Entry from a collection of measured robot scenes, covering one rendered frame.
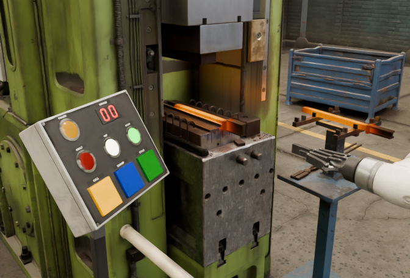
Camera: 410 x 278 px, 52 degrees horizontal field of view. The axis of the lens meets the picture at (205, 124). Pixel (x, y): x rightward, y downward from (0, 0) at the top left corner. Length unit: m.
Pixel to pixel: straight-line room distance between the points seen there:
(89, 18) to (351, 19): 8.89
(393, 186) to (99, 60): 0.93
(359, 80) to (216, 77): 3.37
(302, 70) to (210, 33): 4.07
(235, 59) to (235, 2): 0.37
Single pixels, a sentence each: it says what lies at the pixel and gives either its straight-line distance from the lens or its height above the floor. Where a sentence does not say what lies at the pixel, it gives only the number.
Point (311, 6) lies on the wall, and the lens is 10.58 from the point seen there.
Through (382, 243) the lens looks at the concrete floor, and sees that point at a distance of 2.86.
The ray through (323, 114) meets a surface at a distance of 1.94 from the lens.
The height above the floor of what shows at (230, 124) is 1.00.
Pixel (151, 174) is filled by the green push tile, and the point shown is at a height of 0.99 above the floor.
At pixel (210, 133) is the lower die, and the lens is 1.53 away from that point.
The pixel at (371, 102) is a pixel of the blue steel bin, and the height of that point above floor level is 0.23.
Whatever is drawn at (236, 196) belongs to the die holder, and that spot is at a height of 0.72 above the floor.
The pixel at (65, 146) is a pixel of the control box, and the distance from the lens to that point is 1.03.
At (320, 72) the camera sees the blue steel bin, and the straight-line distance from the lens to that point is 5.35.
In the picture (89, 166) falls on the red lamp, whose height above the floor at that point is 1.08.
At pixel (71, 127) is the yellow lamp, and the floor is 1.17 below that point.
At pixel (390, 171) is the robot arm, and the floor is 1.04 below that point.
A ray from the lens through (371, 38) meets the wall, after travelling 9.78.
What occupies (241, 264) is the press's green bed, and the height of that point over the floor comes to 0.38.
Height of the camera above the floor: 1.49
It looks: 18 degrees down
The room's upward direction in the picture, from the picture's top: straight up
